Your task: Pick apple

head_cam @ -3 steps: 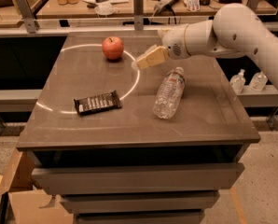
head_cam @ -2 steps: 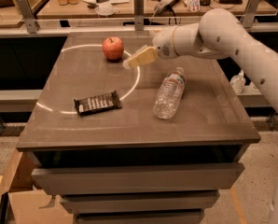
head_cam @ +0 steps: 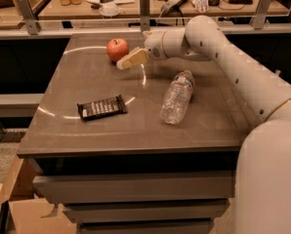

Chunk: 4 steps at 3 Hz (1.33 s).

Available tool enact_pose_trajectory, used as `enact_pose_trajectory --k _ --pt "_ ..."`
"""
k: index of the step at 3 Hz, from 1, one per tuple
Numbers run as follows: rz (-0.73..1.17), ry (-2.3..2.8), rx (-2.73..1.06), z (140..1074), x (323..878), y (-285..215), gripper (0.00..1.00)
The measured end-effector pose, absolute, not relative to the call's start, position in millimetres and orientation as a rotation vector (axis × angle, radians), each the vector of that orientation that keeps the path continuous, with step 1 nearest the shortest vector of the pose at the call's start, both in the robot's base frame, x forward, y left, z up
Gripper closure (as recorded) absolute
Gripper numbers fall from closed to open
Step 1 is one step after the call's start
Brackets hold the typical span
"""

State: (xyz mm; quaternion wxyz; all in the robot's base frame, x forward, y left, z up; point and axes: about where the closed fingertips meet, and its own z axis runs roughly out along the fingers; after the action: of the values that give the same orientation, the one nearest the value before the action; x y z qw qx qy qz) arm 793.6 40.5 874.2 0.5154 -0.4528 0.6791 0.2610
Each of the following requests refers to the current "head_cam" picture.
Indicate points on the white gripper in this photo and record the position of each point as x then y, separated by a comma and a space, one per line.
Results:
154, 47

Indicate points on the red apple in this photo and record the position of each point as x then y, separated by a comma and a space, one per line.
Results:
116, 49

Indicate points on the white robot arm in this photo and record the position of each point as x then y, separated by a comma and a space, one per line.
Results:
262, 191

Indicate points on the white bowl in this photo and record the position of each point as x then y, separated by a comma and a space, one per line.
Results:
110, 10

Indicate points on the black candy bar wrapper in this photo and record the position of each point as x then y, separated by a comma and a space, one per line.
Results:
101, 108

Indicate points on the clear plastic water bottle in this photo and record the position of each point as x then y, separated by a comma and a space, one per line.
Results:
177, 98

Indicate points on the white power strip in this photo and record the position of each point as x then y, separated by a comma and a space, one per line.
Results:
169, 6

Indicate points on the patterned paper cup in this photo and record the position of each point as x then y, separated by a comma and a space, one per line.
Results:
200, 6

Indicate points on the wooden desk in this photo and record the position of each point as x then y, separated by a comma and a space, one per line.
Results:
56, 11

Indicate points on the grey drawer cabinet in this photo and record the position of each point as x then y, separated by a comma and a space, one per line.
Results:
133, 173

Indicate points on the cardboard box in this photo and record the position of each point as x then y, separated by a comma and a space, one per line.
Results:
31, 214

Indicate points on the middle metal bracket post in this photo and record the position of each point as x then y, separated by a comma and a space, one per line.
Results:
144, 15

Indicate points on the metal bracket post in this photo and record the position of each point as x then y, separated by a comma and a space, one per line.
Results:
258, 20
144, 15
30, 21

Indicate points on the right metal bracket post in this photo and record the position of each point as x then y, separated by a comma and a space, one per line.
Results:
258, 20

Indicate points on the left metal bracket post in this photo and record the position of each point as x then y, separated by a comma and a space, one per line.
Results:
30, 21

